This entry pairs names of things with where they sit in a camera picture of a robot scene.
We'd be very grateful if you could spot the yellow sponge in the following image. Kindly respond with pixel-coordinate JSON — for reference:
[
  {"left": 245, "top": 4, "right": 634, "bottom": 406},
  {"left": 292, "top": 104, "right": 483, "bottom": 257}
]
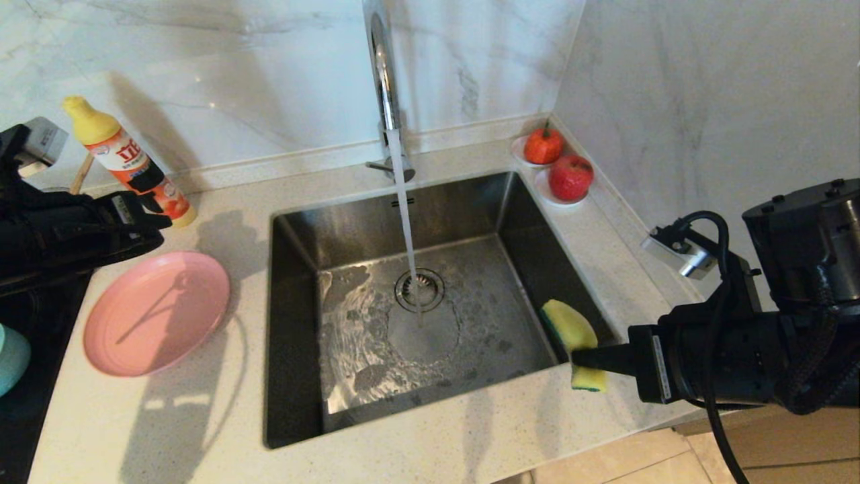
[{"left": 541, "top": 299, "right": 607, "bottom": 393}]

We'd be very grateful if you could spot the wooden chopstick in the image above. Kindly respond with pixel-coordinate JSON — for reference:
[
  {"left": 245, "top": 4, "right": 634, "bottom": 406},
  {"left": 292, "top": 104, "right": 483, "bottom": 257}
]
[{"left": 69, "top": 153, "right": 93, "bottom": 196}]

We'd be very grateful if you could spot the yellow-capped orange dish soap bottle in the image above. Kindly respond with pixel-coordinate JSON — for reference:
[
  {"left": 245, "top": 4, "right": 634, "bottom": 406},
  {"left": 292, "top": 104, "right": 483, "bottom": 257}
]
[{"left": 62, "top": 95, "right": 198, "bottom": 228}]

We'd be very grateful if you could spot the pink plate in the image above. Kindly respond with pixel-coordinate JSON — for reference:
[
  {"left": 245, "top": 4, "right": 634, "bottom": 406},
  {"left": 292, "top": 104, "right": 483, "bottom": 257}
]
[{"left": 83, "top": 251, "right": 231, "bottom": 377}]

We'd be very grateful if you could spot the teal bowl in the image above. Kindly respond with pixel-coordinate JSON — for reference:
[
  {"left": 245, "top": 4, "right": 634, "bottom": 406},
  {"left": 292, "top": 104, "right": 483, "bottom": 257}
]
[{"left": 0, "top": 324, "right": 32, "bottom": 397}]

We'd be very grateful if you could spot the chrome kitchen faucet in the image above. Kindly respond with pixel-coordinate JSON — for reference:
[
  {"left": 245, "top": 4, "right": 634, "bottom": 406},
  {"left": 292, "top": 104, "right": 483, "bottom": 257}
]
[{"left": 366, "top": 0, "right": 417, "bottom": 184}]

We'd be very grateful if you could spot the stainless steel sink basin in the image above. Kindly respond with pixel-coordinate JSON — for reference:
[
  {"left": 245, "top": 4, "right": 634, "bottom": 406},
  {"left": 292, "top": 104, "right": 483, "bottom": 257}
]
[{"left": 263, "top": 171, "right": 620, "bottom": 450}]

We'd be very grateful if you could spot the wooden cabinet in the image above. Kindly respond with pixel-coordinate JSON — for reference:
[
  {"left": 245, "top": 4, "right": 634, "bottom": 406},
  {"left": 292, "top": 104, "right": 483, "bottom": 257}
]
[{"left": 672, "top": 403, "right": 860, "bottom": 484}]

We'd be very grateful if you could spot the small white dish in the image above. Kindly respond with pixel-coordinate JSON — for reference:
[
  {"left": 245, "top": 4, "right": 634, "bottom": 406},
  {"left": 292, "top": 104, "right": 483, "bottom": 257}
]
[
  {"left": 511, "top": 135, "right": 565, "bottom": 169},
  {"left": 535, "top": 168, "right": 591, "bottom": 206}
]

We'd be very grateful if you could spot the red apple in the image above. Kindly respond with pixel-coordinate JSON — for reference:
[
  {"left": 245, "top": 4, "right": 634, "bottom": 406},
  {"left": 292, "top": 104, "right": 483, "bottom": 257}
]
[{"left": 549, "top": 155, "right": 595, "bottom": 202}]

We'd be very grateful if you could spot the round metal drain strainer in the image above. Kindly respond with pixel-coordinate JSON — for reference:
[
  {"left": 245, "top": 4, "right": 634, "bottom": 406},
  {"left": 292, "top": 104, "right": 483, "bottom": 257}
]
[{"left": 394, "top": 268, "right": 445, "bottom": 313}]

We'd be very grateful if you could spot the black induction cooktop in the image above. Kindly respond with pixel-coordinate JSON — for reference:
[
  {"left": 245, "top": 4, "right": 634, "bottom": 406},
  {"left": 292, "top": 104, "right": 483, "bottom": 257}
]
[{"left": 0, "top": 272, "right": 91, "bottom": 484}]

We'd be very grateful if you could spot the orange persimmon fruit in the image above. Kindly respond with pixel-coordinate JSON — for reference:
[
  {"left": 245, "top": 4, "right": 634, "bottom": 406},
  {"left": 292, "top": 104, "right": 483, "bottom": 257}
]
[{"left": 524, "top": 122, "right": 565, "bottom": 166}]

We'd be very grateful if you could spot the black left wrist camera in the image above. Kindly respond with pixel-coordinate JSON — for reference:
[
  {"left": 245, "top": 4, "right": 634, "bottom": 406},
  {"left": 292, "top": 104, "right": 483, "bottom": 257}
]
[{"left": 0, "top": 118, "right": 69, "bottom": 179}]

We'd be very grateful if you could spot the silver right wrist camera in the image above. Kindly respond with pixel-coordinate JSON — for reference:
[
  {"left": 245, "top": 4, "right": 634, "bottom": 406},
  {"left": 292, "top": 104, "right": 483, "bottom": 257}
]
[{"left": 640, "top": 227, "right": 718, "bottom": 280}]

